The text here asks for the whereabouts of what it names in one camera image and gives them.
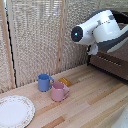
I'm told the white patterned plate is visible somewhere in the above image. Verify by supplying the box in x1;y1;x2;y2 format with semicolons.
0;95;36;128

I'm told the bamboo blind panel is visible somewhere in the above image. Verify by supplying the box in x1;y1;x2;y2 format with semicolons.
6;0;65;87
63;0;101;73

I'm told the brown drawer cabinet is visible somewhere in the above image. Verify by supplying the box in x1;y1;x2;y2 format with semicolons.
87;9;128;83

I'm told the pink mug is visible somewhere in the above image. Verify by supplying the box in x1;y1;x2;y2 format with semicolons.
50;81;71;102

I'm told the blue mug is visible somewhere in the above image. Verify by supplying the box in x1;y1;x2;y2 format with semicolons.
37;73;55;93

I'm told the metal drawer handle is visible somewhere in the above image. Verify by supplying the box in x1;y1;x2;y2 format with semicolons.
96;55;123;67

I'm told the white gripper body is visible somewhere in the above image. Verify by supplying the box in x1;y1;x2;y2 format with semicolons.
87;43;100;56

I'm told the small yellow block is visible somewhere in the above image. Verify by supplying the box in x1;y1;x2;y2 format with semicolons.
58;77;72;87

